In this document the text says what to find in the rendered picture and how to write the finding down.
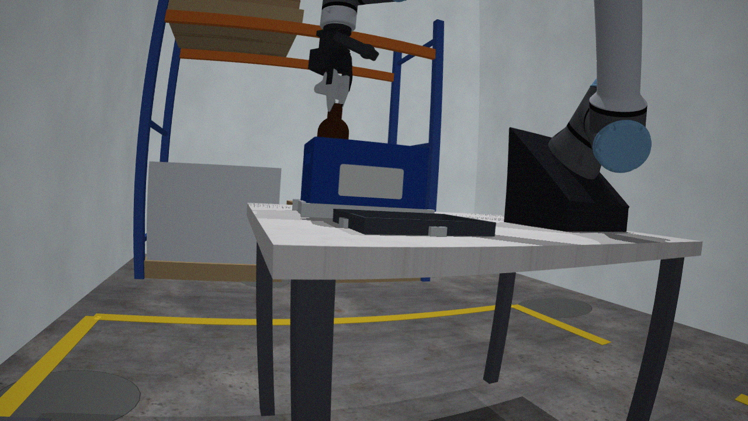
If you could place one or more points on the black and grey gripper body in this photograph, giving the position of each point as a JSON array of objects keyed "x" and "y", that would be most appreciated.
[{"x": 319, "y": 56}]

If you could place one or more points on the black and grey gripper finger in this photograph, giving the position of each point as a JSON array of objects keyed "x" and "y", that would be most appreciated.
[
  {"x": 343, "y": 87},
  {"x": 328, "y": 85}
]

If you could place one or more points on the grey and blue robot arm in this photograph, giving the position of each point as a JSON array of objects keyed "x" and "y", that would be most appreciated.
[{"x": 610, "y": 130}]

